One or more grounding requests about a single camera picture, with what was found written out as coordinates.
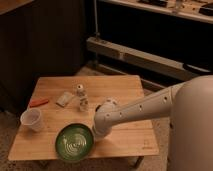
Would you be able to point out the green ceramic bowl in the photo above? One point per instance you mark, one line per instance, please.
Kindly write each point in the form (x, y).
(74, 143)

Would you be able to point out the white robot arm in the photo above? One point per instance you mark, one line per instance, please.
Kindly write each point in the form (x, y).
(188, 105)

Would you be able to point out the clear plastic bottle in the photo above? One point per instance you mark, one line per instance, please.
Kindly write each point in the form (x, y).
(83, 98)

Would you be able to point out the wooden table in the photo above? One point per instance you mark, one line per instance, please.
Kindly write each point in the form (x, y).
(130, 139)

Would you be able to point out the metal shelf rack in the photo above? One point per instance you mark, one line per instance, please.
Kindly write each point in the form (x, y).
(152, 37)

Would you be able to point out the white plastic cup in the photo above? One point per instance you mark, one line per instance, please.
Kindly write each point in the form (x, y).
(33, 119)

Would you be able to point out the black object on shelf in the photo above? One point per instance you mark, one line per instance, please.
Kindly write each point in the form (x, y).
(196, 71)

